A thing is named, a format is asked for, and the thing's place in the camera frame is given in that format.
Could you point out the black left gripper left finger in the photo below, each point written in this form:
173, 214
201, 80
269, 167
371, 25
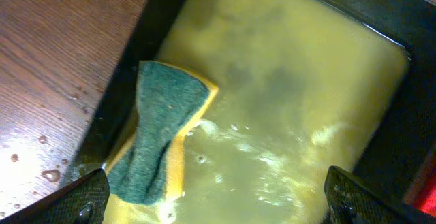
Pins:
82, 201

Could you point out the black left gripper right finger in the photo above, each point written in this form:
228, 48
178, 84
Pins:
351, 201

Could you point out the yellow green scrub sponge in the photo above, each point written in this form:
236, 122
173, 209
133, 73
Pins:
146, 168

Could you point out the red plastic serving tray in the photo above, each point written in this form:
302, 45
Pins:
421, 193

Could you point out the black tray with yellow water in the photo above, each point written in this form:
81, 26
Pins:
303, 85

